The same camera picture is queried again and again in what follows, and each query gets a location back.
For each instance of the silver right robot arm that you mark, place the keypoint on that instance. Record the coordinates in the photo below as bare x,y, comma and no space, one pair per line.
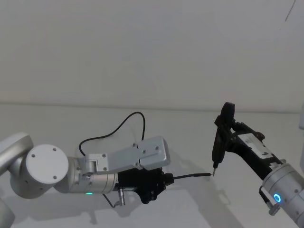
288,187

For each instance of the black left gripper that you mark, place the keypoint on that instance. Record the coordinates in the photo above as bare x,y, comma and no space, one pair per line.
137,180

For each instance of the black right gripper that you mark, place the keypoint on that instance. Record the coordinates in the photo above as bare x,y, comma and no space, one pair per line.
251,152

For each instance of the plain pale backdrop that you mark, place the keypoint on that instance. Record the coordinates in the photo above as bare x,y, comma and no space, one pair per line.
142,47

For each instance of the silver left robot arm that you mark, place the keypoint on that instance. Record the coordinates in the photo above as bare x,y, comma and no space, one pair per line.
45,168

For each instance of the black handheld tool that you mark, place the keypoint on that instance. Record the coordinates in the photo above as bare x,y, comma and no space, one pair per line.
219,152

